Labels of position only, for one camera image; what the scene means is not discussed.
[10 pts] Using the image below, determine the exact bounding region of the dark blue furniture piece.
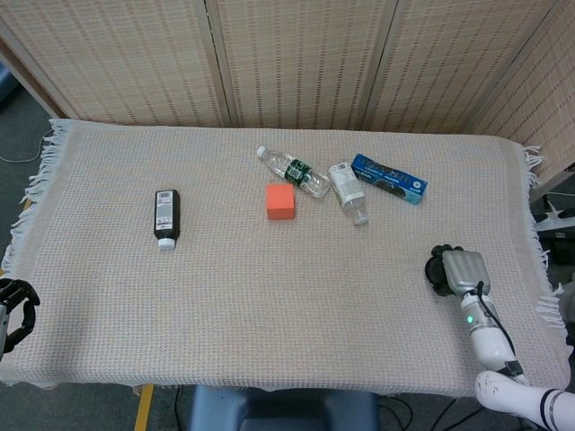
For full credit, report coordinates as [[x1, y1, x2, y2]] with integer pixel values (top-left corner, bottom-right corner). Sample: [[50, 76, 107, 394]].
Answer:
[[0, 66, 20, 110]]

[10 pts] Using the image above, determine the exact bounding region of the black box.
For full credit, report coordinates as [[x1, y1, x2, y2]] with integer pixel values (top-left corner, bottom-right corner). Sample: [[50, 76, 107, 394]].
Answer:
[[545, 230, 575, 267]]

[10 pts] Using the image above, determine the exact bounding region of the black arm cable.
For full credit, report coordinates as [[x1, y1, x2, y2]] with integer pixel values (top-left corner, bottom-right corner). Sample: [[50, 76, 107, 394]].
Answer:
[[475, 280, 526, 383]]

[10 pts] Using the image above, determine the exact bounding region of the white floor cable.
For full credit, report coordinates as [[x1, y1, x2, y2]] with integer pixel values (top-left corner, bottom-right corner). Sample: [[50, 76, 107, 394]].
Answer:
[[0, 133, 47, 164]]

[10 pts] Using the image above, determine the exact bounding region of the dark bottle with white cap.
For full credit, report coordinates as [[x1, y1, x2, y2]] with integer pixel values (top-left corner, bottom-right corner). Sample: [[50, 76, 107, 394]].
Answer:
[[154, 189, 181, 251]]

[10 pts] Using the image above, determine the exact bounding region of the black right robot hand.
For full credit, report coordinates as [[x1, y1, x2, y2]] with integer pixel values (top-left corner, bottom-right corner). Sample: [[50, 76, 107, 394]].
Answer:
[[429, 243, 491, 298]]

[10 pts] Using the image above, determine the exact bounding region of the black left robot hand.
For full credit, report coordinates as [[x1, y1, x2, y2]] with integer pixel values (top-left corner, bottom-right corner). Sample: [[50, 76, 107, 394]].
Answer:
[[0, 277, 41, 356]]

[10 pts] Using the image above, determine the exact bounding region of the blue cookie box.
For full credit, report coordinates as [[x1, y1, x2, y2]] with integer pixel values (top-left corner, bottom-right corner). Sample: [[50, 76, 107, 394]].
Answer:
[[350, 153, 429, 207]]

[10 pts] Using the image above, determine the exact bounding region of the clear bottle with white label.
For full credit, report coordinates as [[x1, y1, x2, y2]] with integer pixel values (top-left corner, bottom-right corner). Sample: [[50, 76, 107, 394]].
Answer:
[[328, 162, 370, 226]]

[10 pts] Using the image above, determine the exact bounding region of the beige waffle tablecloth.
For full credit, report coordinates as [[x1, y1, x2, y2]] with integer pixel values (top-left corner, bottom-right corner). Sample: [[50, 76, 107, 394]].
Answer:
[[0, 119, 568, 399]]

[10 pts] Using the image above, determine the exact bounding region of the woven folding screen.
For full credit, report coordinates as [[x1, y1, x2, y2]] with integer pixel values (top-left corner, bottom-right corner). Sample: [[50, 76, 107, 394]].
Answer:
[[0, 0, 575, 180]]

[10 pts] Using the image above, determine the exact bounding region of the white device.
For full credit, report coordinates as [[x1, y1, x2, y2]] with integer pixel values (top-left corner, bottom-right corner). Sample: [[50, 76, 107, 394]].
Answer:
[[533, 200, 575, 233]]

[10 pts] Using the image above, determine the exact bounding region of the clear bottle with green label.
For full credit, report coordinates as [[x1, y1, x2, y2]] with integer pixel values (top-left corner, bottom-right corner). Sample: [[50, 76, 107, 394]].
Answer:
[[256, 145, 332, 199]]

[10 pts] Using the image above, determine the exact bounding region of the orange cube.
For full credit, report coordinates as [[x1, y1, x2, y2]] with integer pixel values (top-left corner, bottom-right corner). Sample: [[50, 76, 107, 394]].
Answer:
[[265, 183, 296, 221]]

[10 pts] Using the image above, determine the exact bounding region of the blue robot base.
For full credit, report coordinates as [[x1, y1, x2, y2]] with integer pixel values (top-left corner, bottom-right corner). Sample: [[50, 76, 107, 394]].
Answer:
[[190, 384, 379, 431]]

